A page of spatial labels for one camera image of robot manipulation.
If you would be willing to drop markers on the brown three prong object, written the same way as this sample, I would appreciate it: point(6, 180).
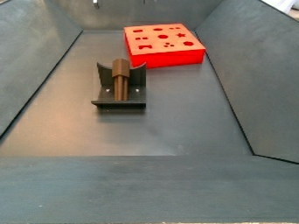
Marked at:
point(120, 75)

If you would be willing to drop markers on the red block with shaped holes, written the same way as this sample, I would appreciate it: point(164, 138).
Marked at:
point(163, 45)

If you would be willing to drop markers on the black curved fixture stand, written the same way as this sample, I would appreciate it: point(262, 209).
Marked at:
point(136, 89)

